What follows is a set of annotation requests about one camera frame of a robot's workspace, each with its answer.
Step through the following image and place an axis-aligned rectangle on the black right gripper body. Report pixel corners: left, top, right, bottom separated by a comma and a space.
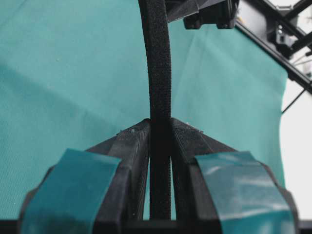
165, 0, 240, 30

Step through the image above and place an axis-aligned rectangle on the black aluminium frame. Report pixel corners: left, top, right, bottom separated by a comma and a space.
234, 0, 312, 115

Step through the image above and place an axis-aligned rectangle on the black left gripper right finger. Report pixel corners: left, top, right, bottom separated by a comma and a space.
171, 118, 299, 234

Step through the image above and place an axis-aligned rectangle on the black Velcro strap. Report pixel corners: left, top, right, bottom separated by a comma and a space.
138, 0, 176, 220

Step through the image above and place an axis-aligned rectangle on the green table cloth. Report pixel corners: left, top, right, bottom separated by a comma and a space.
0, 0, 288, 219

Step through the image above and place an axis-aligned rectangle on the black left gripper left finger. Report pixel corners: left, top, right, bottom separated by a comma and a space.
19, 119, 151, 234

